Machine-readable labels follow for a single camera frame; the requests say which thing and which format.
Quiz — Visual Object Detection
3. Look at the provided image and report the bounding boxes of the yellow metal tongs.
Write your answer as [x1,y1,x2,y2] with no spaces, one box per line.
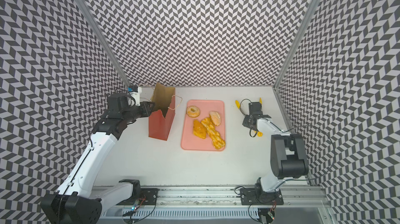
[235,98,264,137]

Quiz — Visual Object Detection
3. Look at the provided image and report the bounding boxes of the red paper bag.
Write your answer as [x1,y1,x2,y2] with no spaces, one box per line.
[149,83,182,141]

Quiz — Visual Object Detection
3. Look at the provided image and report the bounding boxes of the round sugared bun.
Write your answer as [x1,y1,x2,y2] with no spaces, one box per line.
[209,111,221,126]

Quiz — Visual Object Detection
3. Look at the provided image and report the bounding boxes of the sugared ring donut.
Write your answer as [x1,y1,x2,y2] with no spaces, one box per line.
[186,106,201,118]

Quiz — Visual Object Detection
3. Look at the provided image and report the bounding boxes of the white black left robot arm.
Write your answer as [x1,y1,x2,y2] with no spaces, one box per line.
[40,92,155,224]

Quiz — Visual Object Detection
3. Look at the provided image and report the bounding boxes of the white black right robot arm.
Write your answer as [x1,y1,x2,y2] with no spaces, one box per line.
[242,101,309,204]

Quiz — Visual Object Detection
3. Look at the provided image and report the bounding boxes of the twisted braided bread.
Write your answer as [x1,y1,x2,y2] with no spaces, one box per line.
[201,117,226,150]

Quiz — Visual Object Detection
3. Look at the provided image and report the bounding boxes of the pink plastic tray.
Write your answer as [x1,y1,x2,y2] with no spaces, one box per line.
[181,99,227,152]

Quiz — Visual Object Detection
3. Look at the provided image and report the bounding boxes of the orange glazed pastry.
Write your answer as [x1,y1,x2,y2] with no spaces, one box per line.
[193,119,207,139]

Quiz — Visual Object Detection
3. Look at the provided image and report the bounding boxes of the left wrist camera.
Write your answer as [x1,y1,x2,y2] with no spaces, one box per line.
[128,85,142,104]

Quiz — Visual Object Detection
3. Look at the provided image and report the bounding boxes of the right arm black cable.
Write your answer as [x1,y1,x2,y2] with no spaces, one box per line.
[281,123,336,181]

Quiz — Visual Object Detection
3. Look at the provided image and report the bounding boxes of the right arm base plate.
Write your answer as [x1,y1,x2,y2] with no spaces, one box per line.
[239,188,284,206]

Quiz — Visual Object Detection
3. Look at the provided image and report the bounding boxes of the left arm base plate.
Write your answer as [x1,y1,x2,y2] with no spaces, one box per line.
[117,188,159,206]

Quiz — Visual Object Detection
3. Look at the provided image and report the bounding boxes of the aluminium front rail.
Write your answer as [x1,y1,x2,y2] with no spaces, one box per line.
[99,185,337,224]

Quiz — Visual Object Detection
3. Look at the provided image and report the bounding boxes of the aluminium corner post left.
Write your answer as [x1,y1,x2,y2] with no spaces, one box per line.
[74,0,130,86]

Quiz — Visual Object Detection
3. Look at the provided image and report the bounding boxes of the aluminium corner post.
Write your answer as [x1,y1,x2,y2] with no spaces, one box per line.
[273,0,321,91]
[74,0,130,86]

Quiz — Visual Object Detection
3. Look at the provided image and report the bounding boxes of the aluminium corner post right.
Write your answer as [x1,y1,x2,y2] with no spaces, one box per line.
[273,0,321,91]

